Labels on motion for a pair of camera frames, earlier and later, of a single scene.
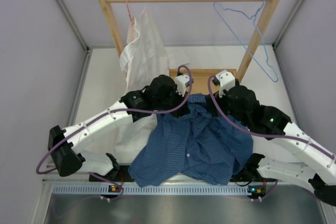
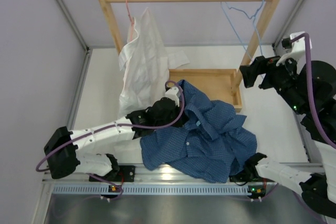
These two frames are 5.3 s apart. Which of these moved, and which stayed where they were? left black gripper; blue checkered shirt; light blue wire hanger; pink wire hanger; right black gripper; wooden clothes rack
Moved: right black gripper; left black gripper; blue checkered shirt; light blue wire hanger
Stayed: pink wire hanger; wooden clothes rack
